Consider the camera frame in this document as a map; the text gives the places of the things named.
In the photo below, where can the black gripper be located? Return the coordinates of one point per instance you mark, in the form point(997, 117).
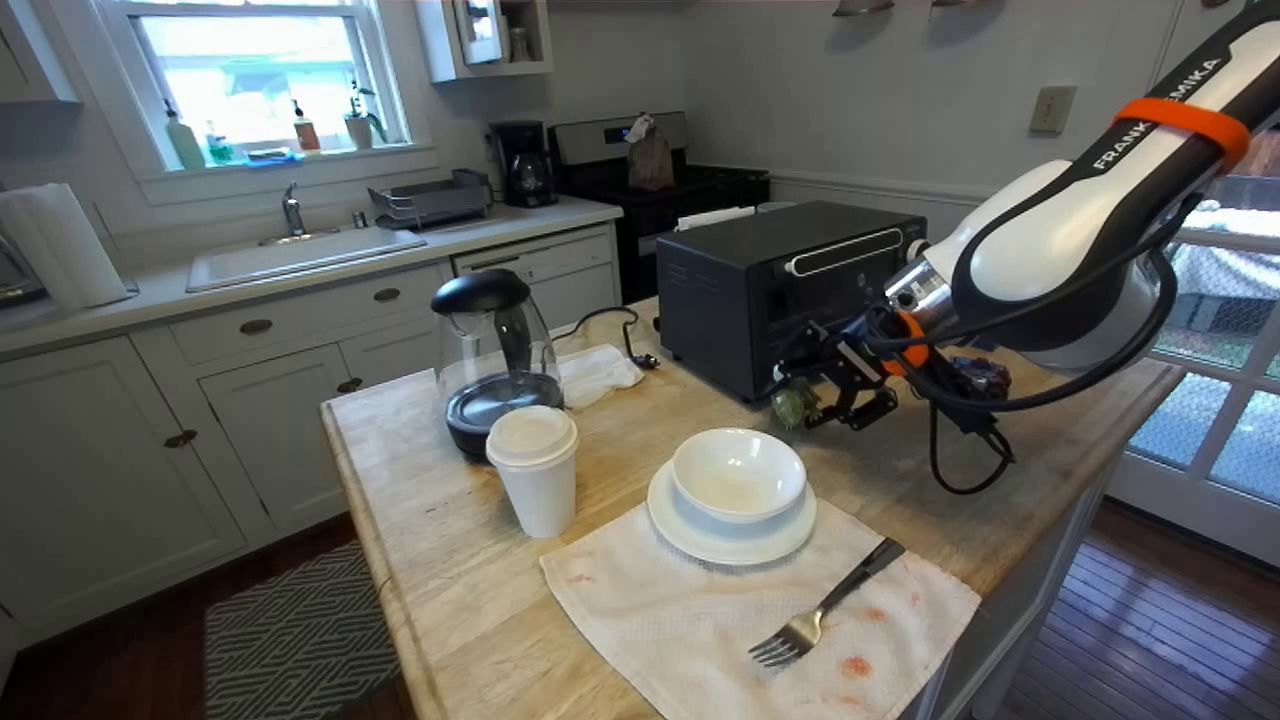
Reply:
point(848, 364)

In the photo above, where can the white paper cup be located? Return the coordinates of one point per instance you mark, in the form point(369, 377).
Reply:
point(534, 451)

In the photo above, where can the white folded paper towel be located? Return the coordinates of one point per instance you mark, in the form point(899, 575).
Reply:
point(589, 372)

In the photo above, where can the white bowl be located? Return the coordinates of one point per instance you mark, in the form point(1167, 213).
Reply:
point(736, 477)

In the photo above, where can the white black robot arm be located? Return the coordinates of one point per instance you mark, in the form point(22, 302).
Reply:
point(1063, 279)

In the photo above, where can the chrome faucet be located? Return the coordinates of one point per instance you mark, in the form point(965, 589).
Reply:
point(295, 213)

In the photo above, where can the black toaster oven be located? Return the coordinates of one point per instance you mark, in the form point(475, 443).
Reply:
point(736, 292)

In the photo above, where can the white kitchen cabinets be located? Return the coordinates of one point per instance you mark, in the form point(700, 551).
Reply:
point(179, 430)

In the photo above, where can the stained white cloth napkin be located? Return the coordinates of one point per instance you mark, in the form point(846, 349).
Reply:
point(681, 629)

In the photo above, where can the silver fork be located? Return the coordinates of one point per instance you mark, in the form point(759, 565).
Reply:
point(801, 633)

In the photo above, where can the grey dish rack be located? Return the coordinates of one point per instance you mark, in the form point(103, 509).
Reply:
point(438, 203)

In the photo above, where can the paper towel roll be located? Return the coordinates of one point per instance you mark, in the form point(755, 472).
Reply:
point(63, 247)

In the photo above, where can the kitchen window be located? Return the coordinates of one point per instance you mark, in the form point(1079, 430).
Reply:
point(256, 81)

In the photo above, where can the glass electric kettle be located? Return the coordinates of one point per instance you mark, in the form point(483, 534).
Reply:
point(497, 352)

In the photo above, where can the black stove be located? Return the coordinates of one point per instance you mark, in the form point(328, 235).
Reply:
point(595, 167)

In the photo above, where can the green dinosaur toy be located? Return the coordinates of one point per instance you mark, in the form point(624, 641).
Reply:
point(795, 405)

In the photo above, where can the brown paper bag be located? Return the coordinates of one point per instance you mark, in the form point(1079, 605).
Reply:
point(648, 156)

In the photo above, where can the patterned grey floor rug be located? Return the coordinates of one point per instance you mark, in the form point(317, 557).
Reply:
point(296, 647)

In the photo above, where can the kitchen sink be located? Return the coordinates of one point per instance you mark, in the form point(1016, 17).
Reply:
point(296, 255)

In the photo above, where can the white wall cabinet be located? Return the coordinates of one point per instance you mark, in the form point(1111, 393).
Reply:
point(485, 37)

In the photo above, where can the black coffee maker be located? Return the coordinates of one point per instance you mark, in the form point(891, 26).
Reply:
point(522, 162)

